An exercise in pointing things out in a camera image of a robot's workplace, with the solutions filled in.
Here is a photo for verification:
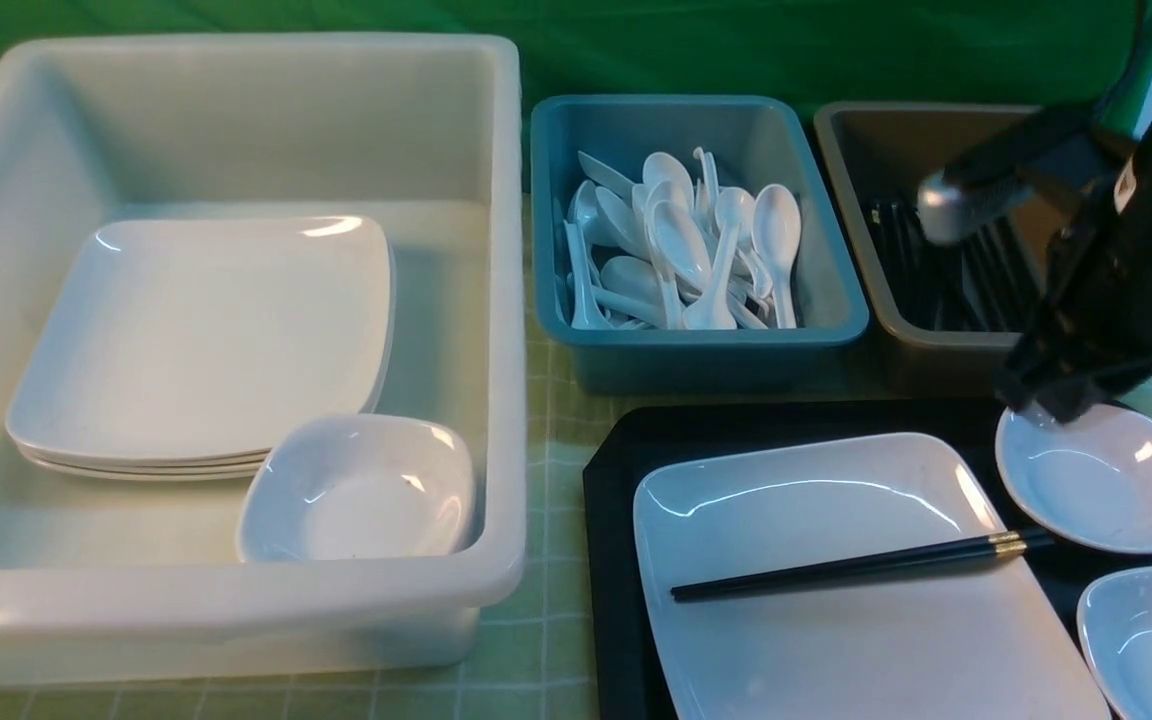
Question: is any pile of black chopsticks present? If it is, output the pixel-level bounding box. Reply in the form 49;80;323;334
861;199;1041;332

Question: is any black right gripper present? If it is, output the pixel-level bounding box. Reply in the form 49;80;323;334
995;123;1152;424

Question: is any green checkered tablecloth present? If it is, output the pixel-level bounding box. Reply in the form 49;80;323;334
0;200;1152;720

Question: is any stack of white square plates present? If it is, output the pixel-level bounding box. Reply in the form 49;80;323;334
5;215;396;465

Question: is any green backdrop cloth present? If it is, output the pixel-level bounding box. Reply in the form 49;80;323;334
0;0;1152;191

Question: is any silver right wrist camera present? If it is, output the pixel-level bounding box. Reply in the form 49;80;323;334
916;105;1122;247

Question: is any white bowl in tub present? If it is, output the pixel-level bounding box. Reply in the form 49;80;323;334
236;414;477;562

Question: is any pile of white spoons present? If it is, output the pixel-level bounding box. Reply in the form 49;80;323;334
559;147;804;331

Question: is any brown plastic bin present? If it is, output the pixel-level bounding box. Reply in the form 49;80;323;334
814;103;1070;395

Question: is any black chopstick pair gold band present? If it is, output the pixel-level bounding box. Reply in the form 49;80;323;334
669;526;1058;602

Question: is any large white rice plate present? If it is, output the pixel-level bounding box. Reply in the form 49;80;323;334
634;433;1111;719

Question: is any teal plastic bin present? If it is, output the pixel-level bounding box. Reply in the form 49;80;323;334
530;94;870;396

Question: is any large white plastic tub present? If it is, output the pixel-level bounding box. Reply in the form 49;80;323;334
0;33;526;673

